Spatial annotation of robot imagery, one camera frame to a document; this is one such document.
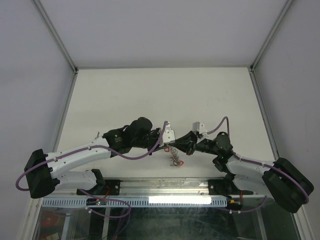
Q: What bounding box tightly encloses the white slotted cable duct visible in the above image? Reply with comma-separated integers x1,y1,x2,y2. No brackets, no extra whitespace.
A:
42,195,227,209

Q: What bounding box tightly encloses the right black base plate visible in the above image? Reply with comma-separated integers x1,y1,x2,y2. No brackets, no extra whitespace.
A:
207,178,254,198

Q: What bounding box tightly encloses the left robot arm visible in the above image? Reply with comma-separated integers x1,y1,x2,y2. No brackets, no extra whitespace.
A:
22,117,170,199

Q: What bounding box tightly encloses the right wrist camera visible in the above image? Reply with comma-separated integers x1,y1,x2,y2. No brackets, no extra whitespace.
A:
192,121,208,139

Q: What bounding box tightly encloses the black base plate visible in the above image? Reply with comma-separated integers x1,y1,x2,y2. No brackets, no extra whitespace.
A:
207,178,254,198
85,179,122,197

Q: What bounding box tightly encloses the aluminium mounting rail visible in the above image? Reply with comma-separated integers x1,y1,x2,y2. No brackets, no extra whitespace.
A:
32,176,301,200

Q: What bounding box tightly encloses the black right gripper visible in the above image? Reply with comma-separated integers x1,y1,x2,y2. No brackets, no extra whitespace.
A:
171,130,220,156

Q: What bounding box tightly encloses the aluminium frame post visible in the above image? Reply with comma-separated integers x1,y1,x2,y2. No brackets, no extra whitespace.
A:
250,0,295,72
31,0,78,73

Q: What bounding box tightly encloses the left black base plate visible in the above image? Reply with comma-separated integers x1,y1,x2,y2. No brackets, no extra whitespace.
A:
85,179,122,197

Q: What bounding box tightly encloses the left aluminium frame post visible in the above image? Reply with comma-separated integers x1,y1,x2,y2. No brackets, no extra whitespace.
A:
31,0,78,73

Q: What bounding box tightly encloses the right aluminium frame post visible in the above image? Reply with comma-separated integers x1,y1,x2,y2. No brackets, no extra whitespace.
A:
250,0,295,72

